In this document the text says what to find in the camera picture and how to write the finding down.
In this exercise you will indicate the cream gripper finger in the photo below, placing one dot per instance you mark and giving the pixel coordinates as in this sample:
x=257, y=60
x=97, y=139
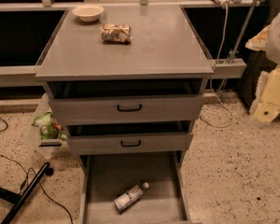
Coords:
x=266, y=106

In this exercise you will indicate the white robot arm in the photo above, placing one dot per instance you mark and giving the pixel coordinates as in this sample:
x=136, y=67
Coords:
x=268, y=40

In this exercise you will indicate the grey drawer cabinet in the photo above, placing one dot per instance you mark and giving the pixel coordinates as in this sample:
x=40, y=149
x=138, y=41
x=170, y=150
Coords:
x=164, y=59

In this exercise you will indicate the bottom grey drawer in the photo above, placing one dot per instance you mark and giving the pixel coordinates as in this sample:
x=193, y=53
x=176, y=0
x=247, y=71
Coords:
x=109, y=176

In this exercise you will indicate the grey drawer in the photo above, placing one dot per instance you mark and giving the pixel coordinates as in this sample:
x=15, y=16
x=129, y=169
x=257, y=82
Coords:
x=126, y=109
x=130, y=143
x=109, y=176

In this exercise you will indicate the top grey drawer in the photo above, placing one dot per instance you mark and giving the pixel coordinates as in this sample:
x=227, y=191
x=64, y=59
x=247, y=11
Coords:
x=126, y=109

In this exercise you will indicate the middle grey drawer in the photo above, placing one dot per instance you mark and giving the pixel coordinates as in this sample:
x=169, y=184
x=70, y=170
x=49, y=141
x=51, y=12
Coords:
x=130, y=143

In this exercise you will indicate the slanted metal rod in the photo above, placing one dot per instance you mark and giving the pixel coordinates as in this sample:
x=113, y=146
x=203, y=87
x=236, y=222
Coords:
x=230, y=57

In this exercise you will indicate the dark side cabinet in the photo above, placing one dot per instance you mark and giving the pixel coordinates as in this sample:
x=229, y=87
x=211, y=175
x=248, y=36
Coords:
x=256, y=61

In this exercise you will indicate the crumpled snack bag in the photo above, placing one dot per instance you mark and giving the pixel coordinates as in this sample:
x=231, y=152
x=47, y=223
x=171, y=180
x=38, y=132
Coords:
x=115, y=33

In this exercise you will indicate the white bowl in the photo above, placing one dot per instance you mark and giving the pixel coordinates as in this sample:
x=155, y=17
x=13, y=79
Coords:
x=89, y=13

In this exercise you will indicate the green chip bag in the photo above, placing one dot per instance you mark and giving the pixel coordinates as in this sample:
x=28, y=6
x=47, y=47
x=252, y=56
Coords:
x=48, y=126

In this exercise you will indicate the clear plastic bin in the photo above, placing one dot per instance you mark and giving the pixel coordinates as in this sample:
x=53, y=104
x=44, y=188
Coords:
x=48, y=148

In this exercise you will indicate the black stand leg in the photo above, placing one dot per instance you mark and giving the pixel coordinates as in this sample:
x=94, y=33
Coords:
x=18, y=200

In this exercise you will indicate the grey metal rail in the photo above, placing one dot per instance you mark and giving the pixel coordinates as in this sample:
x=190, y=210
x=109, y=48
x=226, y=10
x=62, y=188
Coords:
x=24, y=76

